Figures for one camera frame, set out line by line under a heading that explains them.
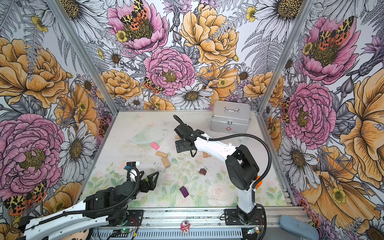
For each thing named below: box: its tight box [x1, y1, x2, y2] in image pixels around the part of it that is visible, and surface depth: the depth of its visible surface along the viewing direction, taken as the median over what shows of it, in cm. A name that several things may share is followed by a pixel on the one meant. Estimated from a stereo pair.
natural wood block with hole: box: [155, 151, 169, 158], surface depth 99 cm
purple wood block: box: [179, 186, 189, 198], surface depth 83 cm
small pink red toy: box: [180, 220, 191, 234], surface depth 70 cm
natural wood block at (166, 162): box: [161, 157, 171, 169], surface depth 94 cm
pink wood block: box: [150, 142, 160, 151], surface depth 104 cm
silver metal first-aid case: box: [210, 100, 251, 134], surface depth 104 cm
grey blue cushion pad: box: [279, 215, 320, 240], surface depth 71 cm
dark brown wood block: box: [199, 168, 207, 176], surface depth 91 cm
